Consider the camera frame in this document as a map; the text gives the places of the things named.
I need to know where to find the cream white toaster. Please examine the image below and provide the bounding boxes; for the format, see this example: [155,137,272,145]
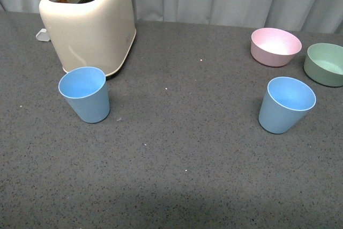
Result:
[39,0,136,76]

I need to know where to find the green bowl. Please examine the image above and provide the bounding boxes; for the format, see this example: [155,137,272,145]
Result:
[304,43,342,87]

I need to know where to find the pink bowl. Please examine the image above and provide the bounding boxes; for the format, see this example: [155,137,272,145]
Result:
[251,28,302,67]

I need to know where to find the white power plug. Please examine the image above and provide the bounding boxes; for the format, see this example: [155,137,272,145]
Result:
[35,28,50,42]

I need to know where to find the blue cup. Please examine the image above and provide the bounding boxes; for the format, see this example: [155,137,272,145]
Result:
[258,77,317,134]
[58,67,110,123]

